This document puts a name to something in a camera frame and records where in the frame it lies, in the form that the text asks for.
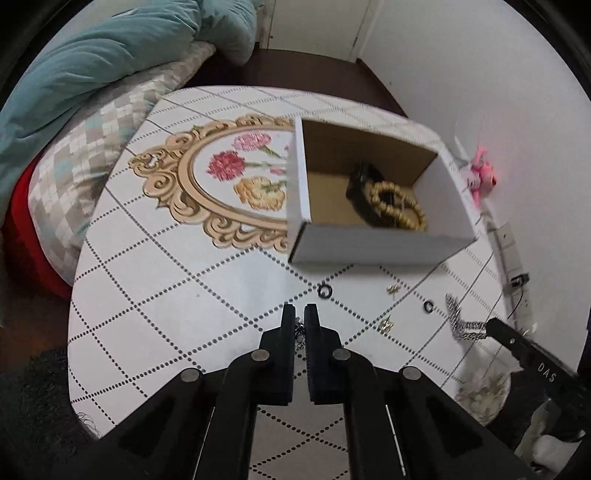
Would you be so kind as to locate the floral printed tablecloth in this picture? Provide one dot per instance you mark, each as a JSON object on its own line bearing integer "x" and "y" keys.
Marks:
{"x": 175, "y": 295}

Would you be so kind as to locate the white cloth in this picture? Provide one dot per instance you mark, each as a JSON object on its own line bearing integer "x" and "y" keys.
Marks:
{"x": 545, "y": 443}

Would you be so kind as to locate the red cushion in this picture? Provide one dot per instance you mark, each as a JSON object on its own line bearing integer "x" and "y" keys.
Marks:
{"x": 27, "y": 249}

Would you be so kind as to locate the checkered pillow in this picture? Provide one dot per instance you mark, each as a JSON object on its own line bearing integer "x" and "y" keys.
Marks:
{"x": 78, "y": 170}

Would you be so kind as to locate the teal blanket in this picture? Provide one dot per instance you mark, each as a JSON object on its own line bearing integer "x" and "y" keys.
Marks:
{"x": 92, "y": 69}

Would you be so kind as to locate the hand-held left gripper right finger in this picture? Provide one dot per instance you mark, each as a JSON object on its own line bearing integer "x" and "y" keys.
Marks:
{"x": 310, "y": 323}

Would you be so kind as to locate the gold earring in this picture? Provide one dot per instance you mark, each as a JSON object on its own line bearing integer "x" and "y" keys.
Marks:
{"x": 393, "y": 290}
{"x": 386, "y": 324}

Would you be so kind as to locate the white door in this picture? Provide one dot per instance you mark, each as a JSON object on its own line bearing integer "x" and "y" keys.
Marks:
{"x": 314, "y": 25}

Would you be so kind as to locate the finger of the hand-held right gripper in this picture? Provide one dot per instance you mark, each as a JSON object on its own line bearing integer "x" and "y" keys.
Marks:
{"x": 512, "y": 339}

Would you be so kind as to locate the pink plush toy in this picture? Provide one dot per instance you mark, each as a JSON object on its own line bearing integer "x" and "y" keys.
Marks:
{"x": 482, "y": 173}

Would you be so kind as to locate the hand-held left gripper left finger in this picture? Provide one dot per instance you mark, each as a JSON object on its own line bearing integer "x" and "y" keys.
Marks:
{"x": 289, "y": 323}

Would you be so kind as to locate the white power strip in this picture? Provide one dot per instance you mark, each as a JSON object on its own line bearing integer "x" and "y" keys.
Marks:
{"x": 510, "y": 251}

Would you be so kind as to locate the dark shaggy rug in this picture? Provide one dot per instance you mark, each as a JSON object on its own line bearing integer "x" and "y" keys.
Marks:
{"x": 37, "y": 415}

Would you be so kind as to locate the white cardboard box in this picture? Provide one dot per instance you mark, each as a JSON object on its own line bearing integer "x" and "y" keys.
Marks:
{"x": 369, "y": 247}

